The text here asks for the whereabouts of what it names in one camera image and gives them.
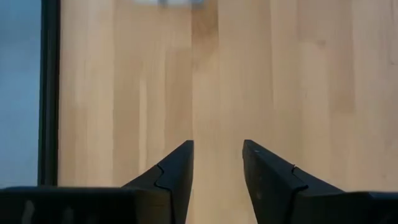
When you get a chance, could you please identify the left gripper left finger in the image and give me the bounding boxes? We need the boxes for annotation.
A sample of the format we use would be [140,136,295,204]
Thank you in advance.
[123,139,194,224]

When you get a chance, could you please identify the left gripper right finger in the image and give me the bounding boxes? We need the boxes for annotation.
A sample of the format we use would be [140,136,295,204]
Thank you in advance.
[243,139,345,224]

